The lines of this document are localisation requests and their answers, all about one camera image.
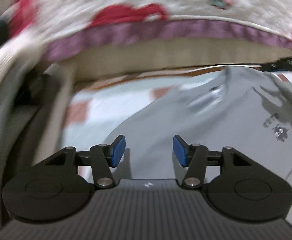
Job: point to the cream folded ribbed garment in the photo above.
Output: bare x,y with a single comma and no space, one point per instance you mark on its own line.
33,98

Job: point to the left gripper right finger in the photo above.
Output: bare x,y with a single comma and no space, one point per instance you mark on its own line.
194,158

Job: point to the grey knit sweater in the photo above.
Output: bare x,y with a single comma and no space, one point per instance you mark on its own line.
244,108

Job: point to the white quilted bear bedspread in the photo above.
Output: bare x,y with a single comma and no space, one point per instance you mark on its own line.
70,26

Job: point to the checkered happy dog rug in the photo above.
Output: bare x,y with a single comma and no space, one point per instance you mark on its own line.
92,116

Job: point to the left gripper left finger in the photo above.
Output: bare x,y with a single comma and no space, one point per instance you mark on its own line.
103,157

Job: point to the beige bed base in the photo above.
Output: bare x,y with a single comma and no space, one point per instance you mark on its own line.
147,56

